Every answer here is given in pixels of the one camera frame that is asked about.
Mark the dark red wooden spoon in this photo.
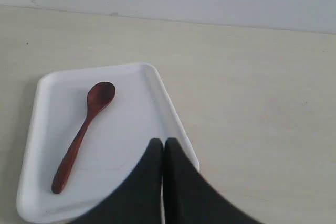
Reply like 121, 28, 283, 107
51, 81, 116, 194

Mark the white rectangular plastic tray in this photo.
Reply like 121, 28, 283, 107
16, 63, 200, 223

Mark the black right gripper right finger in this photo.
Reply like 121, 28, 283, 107
163, 137, 260, 224

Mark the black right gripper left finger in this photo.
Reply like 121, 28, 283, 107
72, 138, 163, 224

